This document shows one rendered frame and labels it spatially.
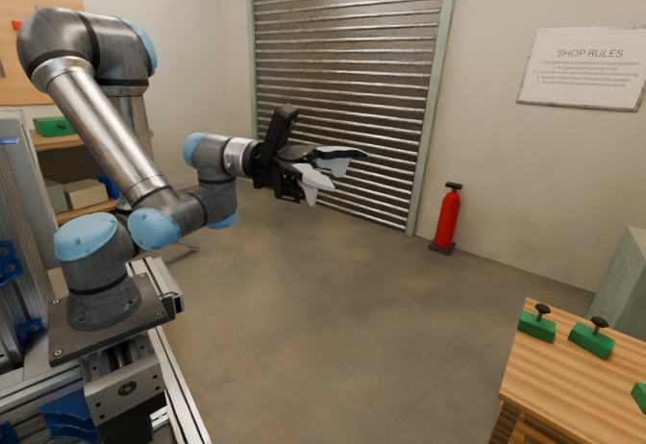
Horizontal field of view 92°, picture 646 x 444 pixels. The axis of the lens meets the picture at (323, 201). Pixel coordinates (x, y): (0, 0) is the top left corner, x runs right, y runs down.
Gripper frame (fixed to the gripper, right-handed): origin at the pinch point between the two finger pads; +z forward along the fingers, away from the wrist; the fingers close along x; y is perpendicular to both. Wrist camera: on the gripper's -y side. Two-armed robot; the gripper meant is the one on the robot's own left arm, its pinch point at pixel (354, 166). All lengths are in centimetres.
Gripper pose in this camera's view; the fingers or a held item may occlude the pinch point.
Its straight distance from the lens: 51.4
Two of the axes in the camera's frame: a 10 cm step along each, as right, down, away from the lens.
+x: -4.3, 4.5, -7.9
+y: 0.1, 8.7, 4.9
